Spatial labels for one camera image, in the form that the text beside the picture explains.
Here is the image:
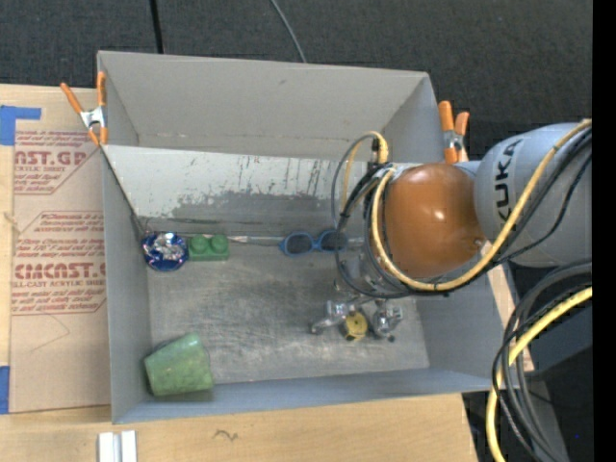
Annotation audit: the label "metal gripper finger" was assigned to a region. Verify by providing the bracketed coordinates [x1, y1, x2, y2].
[371, 304, 404, 342]
[308, 299, 351, 335]

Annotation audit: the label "small yellow round object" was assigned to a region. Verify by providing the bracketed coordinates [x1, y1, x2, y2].
[343, 313, 369, 343]

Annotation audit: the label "grey metal bin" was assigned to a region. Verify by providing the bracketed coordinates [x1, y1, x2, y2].
[95, 49, 512, 425]

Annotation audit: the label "blue sunglasses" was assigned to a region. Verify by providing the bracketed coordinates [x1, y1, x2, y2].
[279, 228, 349, 258]

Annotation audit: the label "green toy brick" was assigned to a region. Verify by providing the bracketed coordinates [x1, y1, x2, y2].
[187, 233, 231, 263]

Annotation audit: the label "green cup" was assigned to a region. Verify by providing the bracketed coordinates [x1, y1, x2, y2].
[142, 331, 216, 398]

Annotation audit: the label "shiny blue ball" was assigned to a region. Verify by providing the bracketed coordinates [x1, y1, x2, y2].
[141, 231, 190, 273]

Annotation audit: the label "brown cardboard board red print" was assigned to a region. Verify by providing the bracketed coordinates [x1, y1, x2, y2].
[0, 83, 113, 414]

